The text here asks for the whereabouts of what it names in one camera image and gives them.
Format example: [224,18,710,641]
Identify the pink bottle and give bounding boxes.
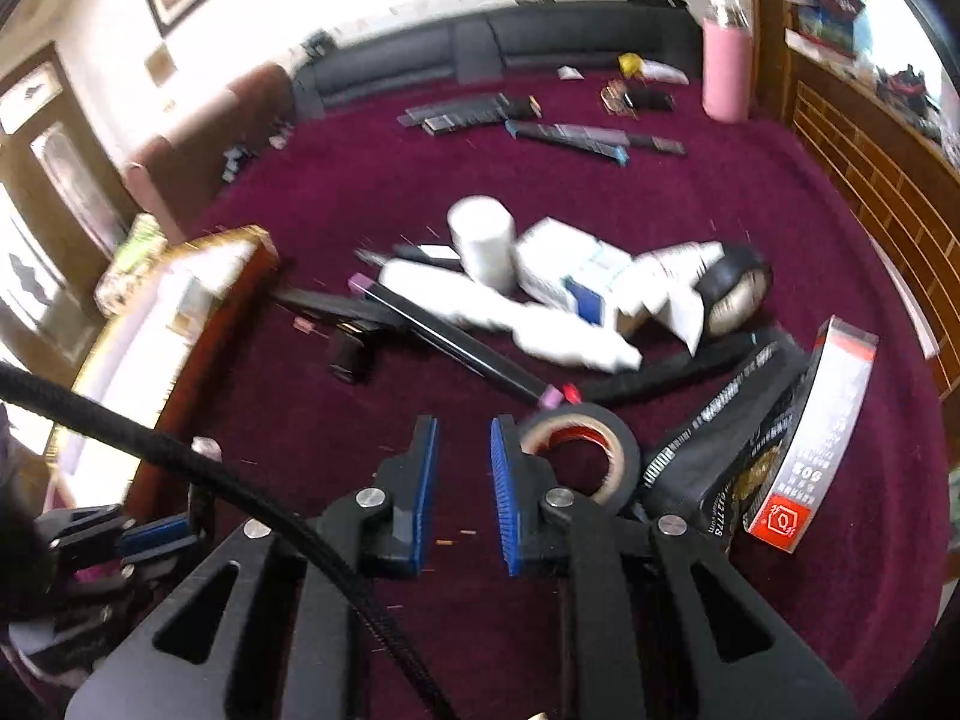
[701,0,753,123]

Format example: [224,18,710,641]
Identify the black sofa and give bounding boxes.
[292,0,702,119]

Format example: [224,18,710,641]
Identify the white open carton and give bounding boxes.
[615,240,725,355]

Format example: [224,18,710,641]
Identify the wooden cabinet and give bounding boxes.
[746,0,960,391]

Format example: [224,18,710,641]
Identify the green patterned cloth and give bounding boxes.
[94,214,170,316]

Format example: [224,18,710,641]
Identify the black key case with keys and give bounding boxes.
[598,81,674,119]

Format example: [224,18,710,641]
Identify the black electrical tape roll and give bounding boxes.
[694,244,775,338]

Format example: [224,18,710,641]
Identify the black marker purple caps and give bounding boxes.
[346,274,562,410]

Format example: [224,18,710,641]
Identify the black braided cable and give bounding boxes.
[0,361,460,720]

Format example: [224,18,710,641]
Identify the black packet gold print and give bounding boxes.
[721,369,815,542]

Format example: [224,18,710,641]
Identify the grey black marker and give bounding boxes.
[397,94,502,128]

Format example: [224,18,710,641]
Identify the plain black marker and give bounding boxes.
[270,286,406,332]

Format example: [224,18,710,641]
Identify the colourful toy box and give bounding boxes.
[780,0,871,61]

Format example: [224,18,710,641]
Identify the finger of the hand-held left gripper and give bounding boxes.
[46,502,212,565]

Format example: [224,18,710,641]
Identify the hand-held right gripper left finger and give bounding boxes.
[64,414,440,720]

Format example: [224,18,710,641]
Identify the wooden glass door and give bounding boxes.
[0,41,143,271]

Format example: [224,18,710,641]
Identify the silver black pen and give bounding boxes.
[555,124,687,158]

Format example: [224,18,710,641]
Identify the black foil packet white print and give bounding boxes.
[637,341,805,537]

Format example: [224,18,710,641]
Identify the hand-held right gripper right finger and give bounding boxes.
[490,414,860,720]

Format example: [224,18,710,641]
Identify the white wrapped packet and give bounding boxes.
[375,259,644,376]

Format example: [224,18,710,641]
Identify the small black white case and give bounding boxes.
[394,242,464,272]

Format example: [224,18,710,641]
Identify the white cups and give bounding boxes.
[448,195,517,295]

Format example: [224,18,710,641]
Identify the brown armchair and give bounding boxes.
[124,64,297,241]

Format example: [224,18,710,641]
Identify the white box blue print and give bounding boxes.
[514,217,638,325]

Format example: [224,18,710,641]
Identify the gold framed white tray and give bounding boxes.
[45,225,280,518]

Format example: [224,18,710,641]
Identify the black tape roll red core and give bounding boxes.
[517,403,642,518]

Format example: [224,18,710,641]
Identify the red white box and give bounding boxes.
[742,315,880,557]

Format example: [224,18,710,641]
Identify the small blue white object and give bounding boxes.
[221,142,260,181]

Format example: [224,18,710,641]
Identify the black marker red caps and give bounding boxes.
[562,330,782,407]

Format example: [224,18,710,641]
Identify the black marker teal caps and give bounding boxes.
[504,120,629,166]

